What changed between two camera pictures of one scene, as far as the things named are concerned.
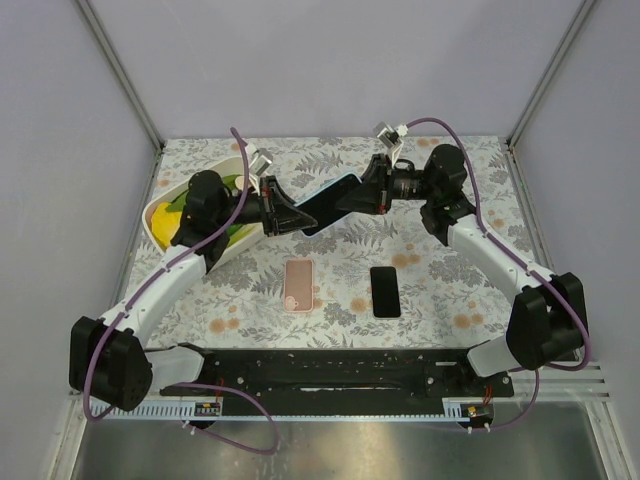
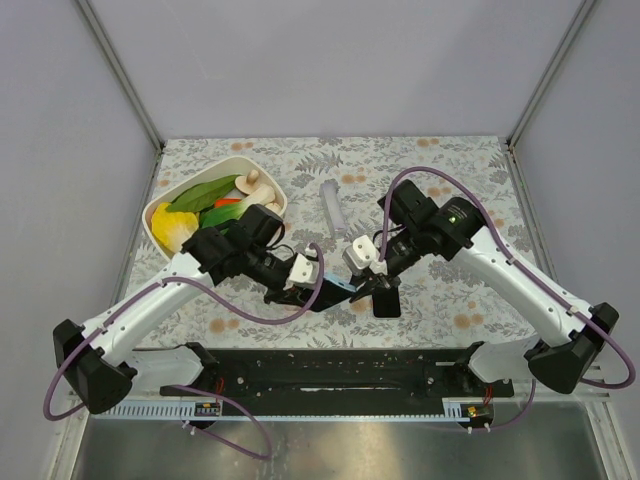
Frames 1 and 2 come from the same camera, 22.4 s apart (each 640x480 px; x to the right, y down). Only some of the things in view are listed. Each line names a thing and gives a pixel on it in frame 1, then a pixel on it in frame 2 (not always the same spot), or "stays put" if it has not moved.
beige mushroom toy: x=240 y=182 stays put
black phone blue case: x=321 y=205 → x=340 y=276
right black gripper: x=378 y=185 → x=379 y=281
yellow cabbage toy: x=165 y=223 stays put
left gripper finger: x=278 y=213 → x=330 y=294
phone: x=385 y=295 stays put
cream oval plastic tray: x=227 y=168 stays put
